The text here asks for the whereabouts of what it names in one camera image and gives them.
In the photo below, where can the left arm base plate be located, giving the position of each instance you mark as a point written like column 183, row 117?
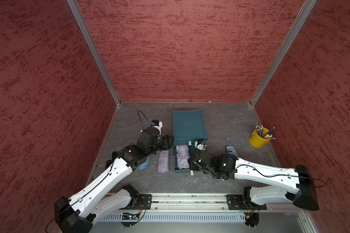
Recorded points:
column 141, row 201

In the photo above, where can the teal drawer cabinet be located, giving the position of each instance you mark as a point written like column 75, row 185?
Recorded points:
column 188, row 127

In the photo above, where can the left blue umbrella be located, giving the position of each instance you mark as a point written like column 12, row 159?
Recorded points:
column 145, row 165

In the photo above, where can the black wall bracket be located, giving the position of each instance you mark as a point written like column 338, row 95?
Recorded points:
column 111, row 160

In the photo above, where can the right blue umbrella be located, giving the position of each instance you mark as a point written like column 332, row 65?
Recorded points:
column 230, row 150

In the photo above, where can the pens in cup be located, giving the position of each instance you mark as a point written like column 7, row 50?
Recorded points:
column 263, row 132

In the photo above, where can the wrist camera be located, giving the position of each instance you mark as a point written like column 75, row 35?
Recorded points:
column 200, row 144
column 156, row 124

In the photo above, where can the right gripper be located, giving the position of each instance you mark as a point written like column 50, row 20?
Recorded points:
column 193, row 165

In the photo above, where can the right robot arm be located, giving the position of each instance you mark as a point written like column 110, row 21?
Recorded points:
column 280, row 185

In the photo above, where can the yellow pen cup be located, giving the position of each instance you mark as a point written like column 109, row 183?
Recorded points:
column 257, row 141

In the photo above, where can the blue umbrella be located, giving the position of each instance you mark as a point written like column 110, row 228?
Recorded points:
column 145, row 165
column 230, row 150

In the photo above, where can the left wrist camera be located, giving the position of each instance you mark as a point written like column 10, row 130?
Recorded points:
column 156, row 124

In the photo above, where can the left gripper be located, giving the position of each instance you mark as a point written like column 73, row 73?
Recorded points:
column 166, row 144

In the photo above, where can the aluminium rail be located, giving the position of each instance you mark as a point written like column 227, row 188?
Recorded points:
column 205, row 202

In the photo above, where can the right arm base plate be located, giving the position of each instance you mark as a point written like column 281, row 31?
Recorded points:
column 239, row 202

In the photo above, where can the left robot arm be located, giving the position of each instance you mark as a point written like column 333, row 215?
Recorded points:
column 78, row 213

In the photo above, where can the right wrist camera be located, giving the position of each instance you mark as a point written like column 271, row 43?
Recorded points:
column 200, row 144

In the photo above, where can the purple umbrella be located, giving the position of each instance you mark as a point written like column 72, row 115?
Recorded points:
column 183, row 155
column 163, row 161

